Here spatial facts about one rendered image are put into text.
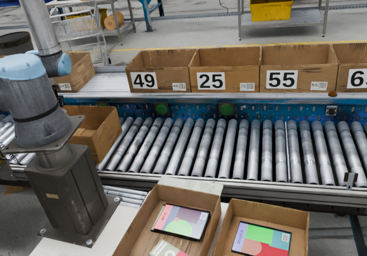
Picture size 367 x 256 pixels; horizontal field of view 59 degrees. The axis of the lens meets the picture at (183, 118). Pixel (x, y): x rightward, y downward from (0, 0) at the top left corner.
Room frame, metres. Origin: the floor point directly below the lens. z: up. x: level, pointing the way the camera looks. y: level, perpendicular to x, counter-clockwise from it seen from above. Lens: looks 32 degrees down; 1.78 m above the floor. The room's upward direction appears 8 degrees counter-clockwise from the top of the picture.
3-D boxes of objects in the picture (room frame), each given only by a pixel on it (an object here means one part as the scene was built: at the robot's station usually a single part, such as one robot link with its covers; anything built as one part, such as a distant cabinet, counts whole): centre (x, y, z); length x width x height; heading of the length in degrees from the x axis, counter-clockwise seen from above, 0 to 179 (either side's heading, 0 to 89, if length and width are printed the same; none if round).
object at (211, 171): (1.35, -0.15, 0.72); 0.52 x 0.05 x 0.05; 163
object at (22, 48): (4.61, 2.24, 0.32); 0.50 x 0.50 x 0.64
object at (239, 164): (1.31, -0.28, 0.72); 0.52 x 0.05 x 0.05; 163
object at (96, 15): (4.22, 1.18, 0.52); 1.07 x 0.56 x 1.03; 8
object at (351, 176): (0.92, -0.63, 0.78); 0.05 x 0.01 x 0.11; 73
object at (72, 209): (0.98, 0.49, 0.91); 0.26 x 0.26 x 0.33; 67
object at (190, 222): (0.86, 0.06, 0.78); 0.19 x 0.14 x 0.02; 65
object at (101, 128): (1.52, 0.60, 0.83); 0.39 x 0.29 x 0.17; 71
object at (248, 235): (0.72, -0.21, 0.76); 0.19 x 0.14 x 0.02; 64
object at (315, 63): (1.67, -0.68, 0.96); 0.39 x 0.29 x 0.17; 73
